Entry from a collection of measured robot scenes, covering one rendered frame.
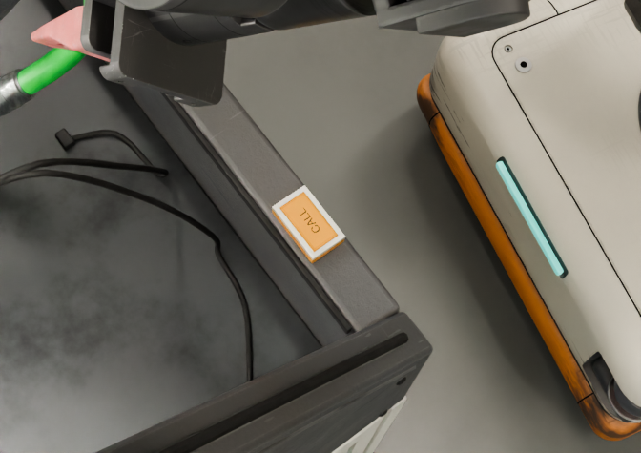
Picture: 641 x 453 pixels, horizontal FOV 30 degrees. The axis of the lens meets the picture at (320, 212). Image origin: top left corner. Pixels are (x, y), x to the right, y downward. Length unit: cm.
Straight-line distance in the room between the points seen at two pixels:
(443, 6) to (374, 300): 45
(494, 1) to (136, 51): 17
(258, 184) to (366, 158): 106
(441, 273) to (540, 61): 38
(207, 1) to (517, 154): 128
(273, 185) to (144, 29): 37
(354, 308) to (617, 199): 87
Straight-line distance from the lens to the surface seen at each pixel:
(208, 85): 56
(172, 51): 55
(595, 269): 165
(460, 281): 190
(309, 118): 197
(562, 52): 177
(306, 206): 87
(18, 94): 66
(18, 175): 83
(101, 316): 99
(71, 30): 56
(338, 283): 87
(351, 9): 48
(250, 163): 90
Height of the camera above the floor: 177
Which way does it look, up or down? 69 degrees down
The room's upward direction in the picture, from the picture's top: 11 degrees clockwise
